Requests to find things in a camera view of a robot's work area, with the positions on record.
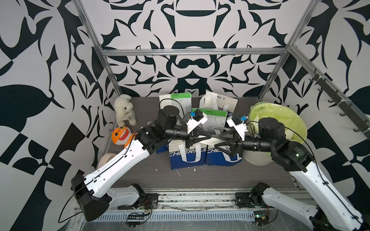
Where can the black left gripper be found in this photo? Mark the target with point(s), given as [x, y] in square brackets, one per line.
[192, 136]

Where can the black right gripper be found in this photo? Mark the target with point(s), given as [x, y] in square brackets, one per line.
[235, 142]

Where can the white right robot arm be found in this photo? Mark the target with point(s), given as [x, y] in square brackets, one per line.
[332, 212]

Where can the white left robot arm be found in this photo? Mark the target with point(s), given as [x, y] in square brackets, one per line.
[93, 191]

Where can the blue white front right bag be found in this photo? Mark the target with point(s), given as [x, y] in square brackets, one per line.
[215, 157]

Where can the green white middle bag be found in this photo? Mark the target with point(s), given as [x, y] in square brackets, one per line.
[216, 120]

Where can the green white bag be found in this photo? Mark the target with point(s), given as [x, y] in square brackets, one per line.
[216, 120]
[182, 101]

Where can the blue white front left bag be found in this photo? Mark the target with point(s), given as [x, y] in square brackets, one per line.
[182, 157]

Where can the white blue back right bag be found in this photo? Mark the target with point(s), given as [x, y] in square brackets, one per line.
[215, 101]

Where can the white round trash bin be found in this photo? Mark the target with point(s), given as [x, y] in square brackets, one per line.
[254, 157]

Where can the green white back left bag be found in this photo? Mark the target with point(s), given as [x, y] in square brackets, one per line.
[182, 101]

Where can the green plastic bin liner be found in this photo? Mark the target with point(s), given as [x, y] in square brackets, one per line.
[296, 129]

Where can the orange plush monster toy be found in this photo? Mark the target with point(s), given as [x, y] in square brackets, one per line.
[122, 136]

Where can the white plush rabbit toy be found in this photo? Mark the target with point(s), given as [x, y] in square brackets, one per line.
[124, 111]

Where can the white tape roll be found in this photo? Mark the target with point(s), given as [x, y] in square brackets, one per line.
[105, 158]

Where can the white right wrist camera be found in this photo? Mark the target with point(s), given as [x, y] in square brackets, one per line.
[239, 124]

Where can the black wall hook rail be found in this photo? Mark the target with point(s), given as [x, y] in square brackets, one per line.
[347, 106]

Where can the aluminium frame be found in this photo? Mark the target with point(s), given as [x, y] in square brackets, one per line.
[258, 49]

